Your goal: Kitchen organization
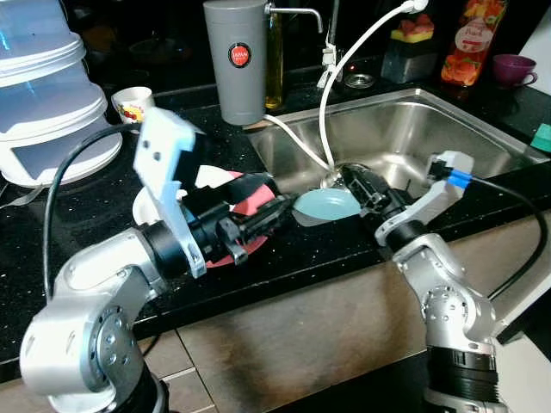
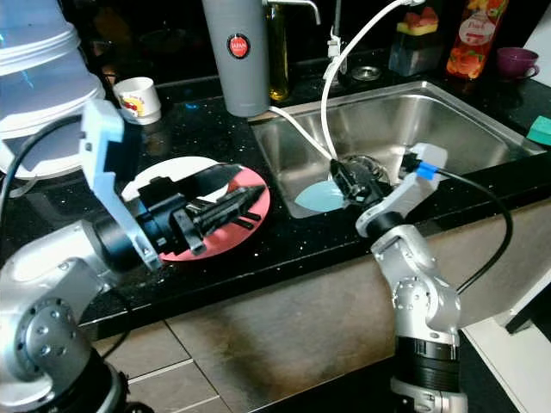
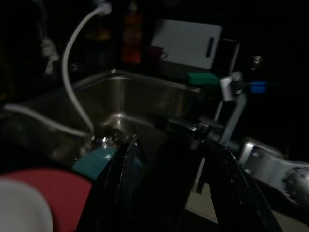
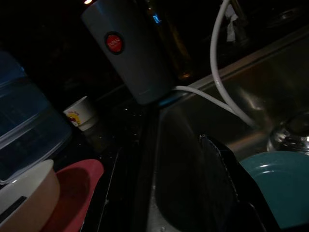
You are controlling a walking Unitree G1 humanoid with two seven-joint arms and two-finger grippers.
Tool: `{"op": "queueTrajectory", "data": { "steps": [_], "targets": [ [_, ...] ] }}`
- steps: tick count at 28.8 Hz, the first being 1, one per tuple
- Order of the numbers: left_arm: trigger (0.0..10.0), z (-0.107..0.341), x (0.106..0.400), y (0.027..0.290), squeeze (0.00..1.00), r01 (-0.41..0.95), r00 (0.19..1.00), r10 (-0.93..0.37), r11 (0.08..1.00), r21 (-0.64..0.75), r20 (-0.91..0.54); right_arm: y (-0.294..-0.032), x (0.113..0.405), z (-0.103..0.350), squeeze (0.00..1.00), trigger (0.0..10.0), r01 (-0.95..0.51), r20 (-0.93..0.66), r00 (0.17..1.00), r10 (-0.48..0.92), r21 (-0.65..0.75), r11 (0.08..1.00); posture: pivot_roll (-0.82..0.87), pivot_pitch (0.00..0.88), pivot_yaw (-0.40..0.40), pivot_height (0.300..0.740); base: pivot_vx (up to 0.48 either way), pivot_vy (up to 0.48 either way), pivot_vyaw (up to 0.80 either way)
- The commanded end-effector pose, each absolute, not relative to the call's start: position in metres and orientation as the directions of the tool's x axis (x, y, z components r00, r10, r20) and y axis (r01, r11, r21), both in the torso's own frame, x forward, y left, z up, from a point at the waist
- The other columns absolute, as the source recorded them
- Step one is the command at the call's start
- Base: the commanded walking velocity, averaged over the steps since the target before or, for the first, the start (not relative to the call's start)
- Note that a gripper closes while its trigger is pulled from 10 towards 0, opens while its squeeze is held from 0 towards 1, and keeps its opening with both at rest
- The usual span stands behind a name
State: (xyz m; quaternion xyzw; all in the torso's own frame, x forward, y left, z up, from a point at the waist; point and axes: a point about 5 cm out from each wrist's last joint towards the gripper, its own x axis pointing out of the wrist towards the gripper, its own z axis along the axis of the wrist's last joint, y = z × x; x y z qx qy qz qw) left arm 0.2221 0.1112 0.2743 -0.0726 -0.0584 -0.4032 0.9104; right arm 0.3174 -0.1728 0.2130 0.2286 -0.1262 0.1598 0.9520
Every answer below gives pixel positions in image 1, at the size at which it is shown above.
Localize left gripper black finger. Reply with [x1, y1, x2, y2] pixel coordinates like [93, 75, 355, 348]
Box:
[222, 172, 278, 207]
[238, 201, 294, 246]

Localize light blue plate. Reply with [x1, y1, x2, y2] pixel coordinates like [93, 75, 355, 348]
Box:
[293, 188, 362, 227]

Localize white bowl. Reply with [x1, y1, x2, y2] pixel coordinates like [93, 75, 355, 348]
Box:
[133, 165, 251, 226]

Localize pink round plate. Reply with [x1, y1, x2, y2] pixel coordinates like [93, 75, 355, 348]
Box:
[202, 170, 278, 268]

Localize steel bowl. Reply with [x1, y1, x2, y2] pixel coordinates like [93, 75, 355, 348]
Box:
[323, 162, 380, 190]

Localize stainless steel sink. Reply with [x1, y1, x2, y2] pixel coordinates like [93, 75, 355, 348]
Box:
[245, 88, 548, 221]

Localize grey water filter cylinder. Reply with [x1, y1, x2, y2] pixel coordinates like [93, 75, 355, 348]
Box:
[203, 0, 269, 126]

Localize yellow oil bottle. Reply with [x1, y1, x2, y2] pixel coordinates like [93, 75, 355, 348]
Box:
[264, 9, 286, 111]

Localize white printed mug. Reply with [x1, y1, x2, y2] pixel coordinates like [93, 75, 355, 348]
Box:
[112, 86, 157, 125]

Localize chrome sink tap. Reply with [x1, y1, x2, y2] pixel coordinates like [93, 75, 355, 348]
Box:
[323, 0, 345, 89]

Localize green sponge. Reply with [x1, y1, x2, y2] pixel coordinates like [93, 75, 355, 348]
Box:
[529, 123, 551, 153]

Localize thin chrome filter spout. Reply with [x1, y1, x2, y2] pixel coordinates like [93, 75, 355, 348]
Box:
[267, 4, 325, 35]

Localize purple cup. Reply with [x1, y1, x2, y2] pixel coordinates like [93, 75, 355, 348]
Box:
[492, 53, 539, 87]

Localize white stacked plastic tubs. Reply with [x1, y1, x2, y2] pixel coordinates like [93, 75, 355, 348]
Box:
[0, 0, 123, 188]

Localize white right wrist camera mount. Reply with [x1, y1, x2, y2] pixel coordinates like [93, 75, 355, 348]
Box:
[376, 151, 474, 248]

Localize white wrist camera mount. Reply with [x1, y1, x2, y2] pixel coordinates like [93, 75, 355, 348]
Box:
[135, 109, 208, 279]
[376, 151, 474, 248]

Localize thin white hose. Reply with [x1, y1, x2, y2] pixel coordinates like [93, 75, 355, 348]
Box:
[258, 114, 335, 171]

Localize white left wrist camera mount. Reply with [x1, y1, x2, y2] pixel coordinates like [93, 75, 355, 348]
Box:
[135, 109, 208, 279]

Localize round chrome countertop ring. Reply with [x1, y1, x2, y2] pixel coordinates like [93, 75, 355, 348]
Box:
[344, 72, 377, 90]

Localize thick white hose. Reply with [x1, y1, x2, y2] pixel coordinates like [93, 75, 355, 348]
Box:
[318, 0, 429, 171]

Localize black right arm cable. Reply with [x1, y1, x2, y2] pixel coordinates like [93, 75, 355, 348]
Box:
[469, 176, 550, 302]

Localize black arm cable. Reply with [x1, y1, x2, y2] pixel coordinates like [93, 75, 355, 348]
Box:
[41, 123, 143, 302]
[469, 176, 550, 302]

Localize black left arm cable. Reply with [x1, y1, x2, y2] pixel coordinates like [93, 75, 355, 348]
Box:
[41, 123, 143, 302]

